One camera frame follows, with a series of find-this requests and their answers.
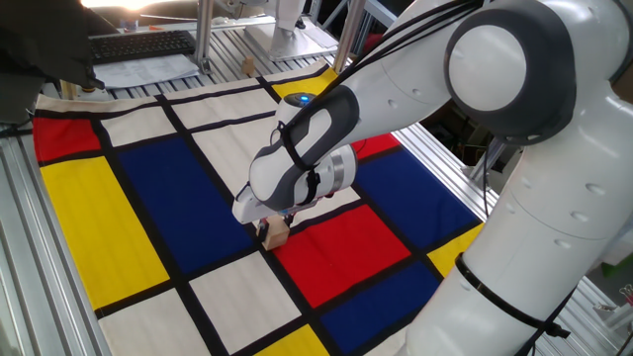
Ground white column on metal plate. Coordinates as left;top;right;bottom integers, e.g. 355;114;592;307
244;0;340;63

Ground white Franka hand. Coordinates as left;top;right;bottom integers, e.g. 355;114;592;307
231;183;299;244

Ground small wooden cube block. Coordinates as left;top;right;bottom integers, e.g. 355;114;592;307
260;216;292;251

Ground aluminium frame post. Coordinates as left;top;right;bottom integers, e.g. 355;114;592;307
192;0;215;75
331;0;367;75

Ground black computer keyboard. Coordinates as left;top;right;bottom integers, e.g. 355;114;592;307
88;29;198;65

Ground Mondrian pattern colour-block cloth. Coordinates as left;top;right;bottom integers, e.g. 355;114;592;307
32;61;485;356

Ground green object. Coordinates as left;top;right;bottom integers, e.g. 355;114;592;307
600;261;633;293

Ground white paper sheets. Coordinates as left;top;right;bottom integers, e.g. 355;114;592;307
93;52;200;90

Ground silver bar-shaped wrist camera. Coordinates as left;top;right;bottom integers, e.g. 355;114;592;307
276;203;317;219

